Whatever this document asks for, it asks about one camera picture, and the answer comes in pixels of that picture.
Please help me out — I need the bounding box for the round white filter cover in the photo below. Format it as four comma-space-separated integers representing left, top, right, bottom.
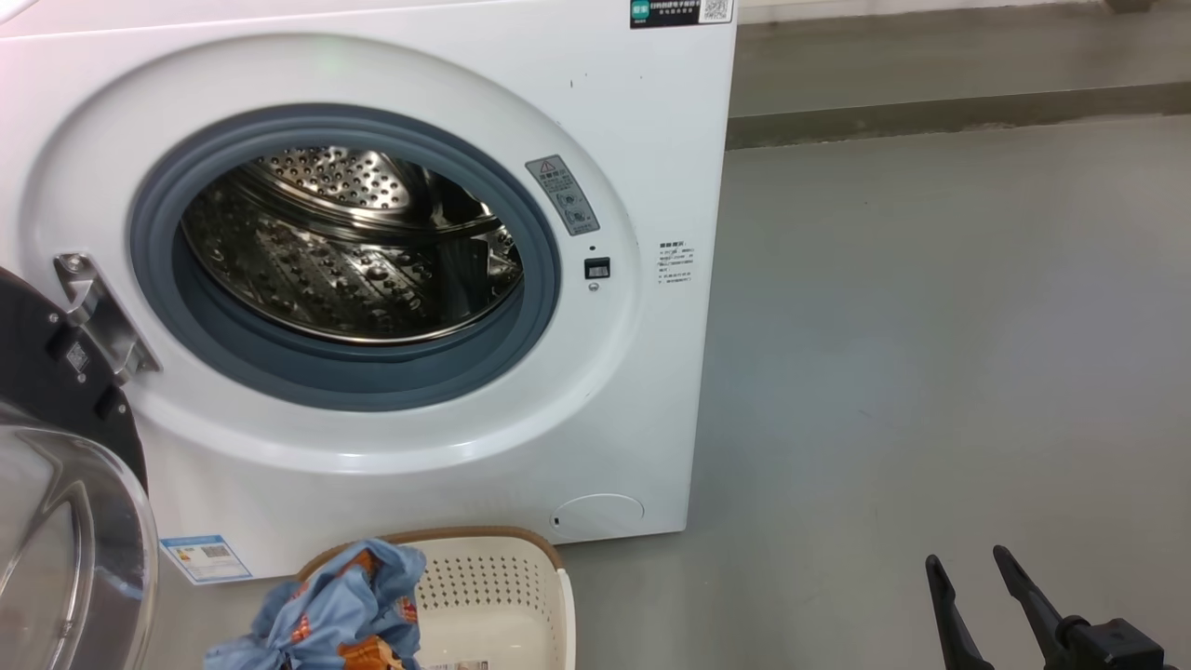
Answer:
551, 493, 645, 539

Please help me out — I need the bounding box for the black QR code sticker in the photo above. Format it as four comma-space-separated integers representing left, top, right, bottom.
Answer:
630, 0, 734, 29

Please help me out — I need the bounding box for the grey warning sticker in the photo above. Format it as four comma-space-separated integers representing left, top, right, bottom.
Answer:
526, 154, 600, 236

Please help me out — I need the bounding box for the blue cartoon print clothing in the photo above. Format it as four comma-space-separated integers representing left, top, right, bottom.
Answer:
203, 538, 429, 670

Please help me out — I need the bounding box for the grey rubber door gasket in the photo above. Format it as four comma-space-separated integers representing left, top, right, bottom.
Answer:
127, 102, 562, 412

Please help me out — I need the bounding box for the steel perforated washer drum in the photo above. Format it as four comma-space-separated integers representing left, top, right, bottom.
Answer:
180, 146, 525, 345

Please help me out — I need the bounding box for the black round glass washer door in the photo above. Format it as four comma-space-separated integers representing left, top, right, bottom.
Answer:
0, 265, 161, 670

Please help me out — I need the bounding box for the cream perforated basket brown rim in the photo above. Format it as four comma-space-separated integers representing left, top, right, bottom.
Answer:
296, 527, 577, 670

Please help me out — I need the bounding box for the metal washer door hinge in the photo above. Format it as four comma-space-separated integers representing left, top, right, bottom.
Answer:
53, 251, 161, 384

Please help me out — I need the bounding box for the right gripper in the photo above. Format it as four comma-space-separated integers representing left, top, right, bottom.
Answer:
925, 545, 1166, 670

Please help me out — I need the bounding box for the white front-load washing machine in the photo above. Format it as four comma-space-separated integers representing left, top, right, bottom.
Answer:
0, 0, 739, 583

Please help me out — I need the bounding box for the blue energy label sticker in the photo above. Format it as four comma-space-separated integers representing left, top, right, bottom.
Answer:
158, 533, 254, 585

